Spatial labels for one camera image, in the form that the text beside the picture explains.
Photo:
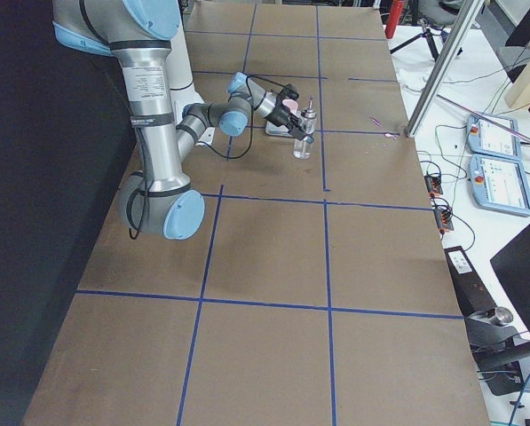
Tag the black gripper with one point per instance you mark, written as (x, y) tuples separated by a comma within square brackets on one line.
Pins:
[(277, 115)]

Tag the pink paper cup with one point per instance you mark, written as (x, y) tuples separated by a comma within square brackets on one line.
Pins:
[(290, 106)]

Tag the clear glass sauce bottle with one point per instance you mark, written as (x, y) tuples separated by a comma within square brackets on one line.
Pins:
[(303, 145)]

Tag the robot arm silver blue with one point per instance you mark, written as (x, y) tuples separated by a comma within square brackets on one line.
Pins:
[(167, 114)]

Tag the digital kitchen scale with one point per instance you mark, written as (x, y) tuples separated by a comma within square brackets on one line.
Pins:
[(278, 131)]

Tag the orange connector block upper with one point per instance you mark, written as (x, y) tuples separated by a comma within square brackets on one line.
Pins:
[(433, 185)]

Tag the orange connector block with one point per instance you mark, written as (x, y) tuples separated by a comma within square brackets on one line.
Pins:
[(443, 217), (433, 185)]

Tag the red cylinder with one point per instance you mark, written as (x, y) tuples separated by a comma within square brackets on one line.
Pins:
[(393, 18)]

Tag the black tripod leg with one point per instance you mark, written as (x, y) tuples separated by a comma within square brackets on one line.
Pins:
[(426, 34)]

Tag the orange connector block lower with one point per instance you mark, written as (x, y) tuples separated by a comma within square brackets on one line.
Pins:
[(443, 217)]

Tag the upper teach pendant tablet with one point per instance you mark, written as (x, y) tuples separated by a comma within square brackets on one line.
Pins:
[(485, 138)]

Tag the teach pendant tablet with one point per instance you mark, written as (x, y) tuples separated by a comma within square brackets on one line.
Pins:
[(485, 138), (499, 184)]

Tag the lower teach pendant tablet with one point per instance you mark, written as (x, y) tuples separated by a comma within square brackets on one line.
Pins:
[(499, 184)]

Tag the black power box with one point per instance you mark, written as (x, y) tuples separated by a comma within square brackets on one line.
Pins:
[(471, 292)]

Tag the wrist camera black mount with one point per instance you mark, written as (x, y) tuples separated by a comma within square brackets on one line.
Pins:
[(288, 91)]

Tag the white pedestal column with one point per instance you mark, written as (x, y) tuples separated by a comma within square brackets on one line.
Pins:
[(180, 79)]

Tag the aluminium frame post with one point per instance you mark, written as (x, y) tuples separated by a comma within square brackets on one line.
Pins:
[(460, 25)]

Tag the reacher grabber stick green handle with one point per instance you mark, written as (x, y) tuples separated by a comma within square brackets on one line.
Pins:
[(486, 118)]

